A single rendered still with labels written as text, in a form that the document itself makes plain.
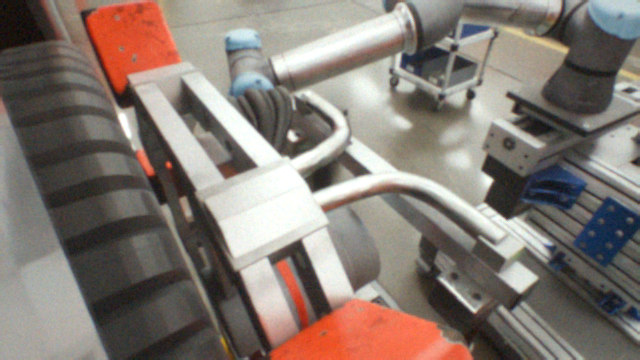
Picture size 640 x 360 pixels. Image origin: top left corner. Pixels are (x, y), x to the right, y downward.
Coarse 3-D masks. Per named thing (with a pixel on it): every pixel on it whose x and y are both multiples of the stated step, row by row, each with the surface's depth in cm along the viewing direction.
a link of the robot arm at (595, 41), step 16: (592, 0) 79; (608, 0) 77; (624, 0) 78; (576, 16) 82; (592, 16) 78; (608, 16) 75; (624, 16) 74; (560, 32) 86; (576, 32) 82; (592, 32) 79; (608, 32) 76; (624, 32) 75; (576, 48) 83; (592, 48) 80; (608, 48) 78; (624, 48) 78; (592, 64) 81; (608, 64) 80
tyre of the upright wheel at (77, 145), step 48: (48, 48) 24; (48, 96) 19; (96, 96) 20; (48, 144) 17; (96, 144) 17; (48, 192) 15; (96, 192) 16; (144, 192) 17; (96, 240) 15; (144, 240) 15; (96, 288) 14; (144, 288) 15; (192, 288) 16; (144, 336) 14; (192, 336) 15
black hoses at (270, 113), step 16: (240, 96) 47; (256, 96) 46; (272, 96) 48; (288, 96) 48; (240, 112) 45; (256, 112) 45; (272, 112) 46; (288, 112) 48; (256, 128) 45; (272, 128) 46; (288, 128) 47; (272, 144) 45
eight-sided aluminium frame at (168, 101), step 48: (144, 96) 31; (192, 96) 33; (144, 144) 51; (192, 144) 26; (240, 144) 26; (192, 192) 24; (240, 192) 22; (288, 192) 22; (192, 240) 66; (240, 240) 20; (288, 240) 21; (240, 288) 23; (336, 288) 22; (288, 336) 21
